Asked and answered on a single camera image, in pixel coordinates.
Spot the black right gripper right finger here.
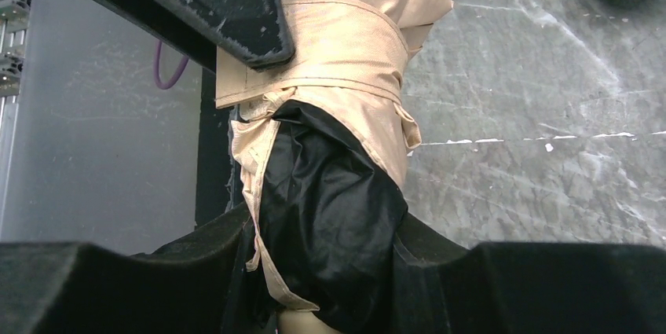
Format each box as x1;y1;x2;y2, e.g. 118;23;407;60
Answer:
393;215;665;333

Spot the beige black folding umbrella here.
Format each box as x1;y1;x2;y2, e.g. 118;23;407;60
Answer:
215;0;452;333

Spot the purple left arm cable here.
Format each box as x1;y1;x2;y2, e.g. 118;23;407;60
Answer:
152;39;190;91

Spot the aluminium frame profile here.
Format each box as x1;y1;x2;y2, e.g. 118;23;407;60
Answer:
1;0;31;221

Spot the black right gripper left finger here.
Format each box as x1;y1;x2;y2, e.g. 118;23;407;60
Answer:
1;205;255;333

